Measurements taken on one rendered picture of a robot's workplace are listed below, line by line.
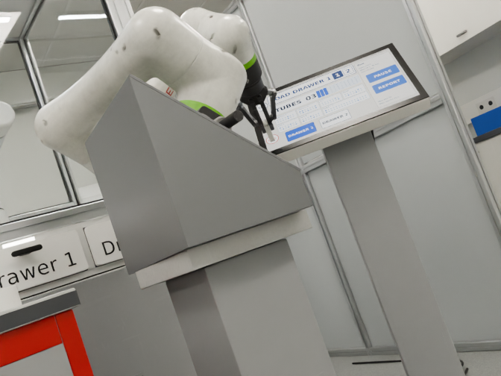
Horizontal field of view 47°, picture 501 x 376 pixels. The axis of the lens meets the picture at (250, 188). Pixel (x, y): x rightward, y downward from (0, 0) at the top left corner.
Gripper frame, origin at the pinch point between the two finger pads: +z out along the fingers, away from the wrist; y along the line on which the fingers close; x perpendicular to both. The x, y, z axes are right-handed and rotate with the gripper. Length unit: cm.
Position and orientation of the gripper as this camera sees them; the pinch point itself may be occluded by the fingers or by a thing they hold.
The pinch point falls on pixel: (268, 130)
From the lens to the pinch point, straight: 176.9
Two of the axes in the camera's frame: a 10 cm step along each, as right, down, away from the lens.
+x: 1.7, 6.8, -7.1
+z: 3.2, 6.5, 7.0
